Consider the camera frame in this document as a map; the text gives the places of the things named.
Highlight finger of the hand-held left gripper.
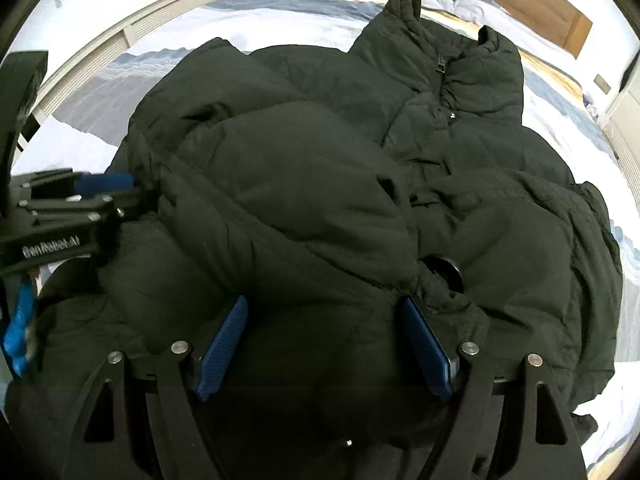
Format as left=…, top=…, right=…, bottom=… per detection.
left=15, top=171, right=136, bottom=202
left=20, top=186, right=152, bottom=224

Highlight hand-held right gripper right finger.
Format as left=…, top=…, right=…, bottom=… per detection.
left=395, top=294, right=588, bottom=480

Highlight dark green puffer jacket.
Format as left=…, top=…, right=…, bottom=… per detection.
left=10, top=0, right=624, bottom=480

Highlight striped bed duvet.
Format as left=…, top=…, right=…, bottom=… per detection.
left=10, top=0, right=640, bottom=480

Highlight person's left hand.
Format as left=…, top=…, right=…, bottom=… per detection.
left=2, top=272, right=39, bottom=379

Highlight white slatted cabinet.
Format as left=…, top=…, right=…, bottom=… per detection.
left=601, top=79, right=640, bottom=213

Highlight light pillow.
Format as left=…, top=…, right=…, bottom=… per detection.
left=456, top=0, right=582, bottom=61

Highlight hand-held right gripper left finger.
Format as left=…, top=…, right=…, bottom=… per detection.
left=65, top=294, right=251, bottom=480

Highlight white slatted radiator cover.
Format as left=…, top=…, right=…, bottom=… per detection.
left=34, top=0, right=224, bottom=117

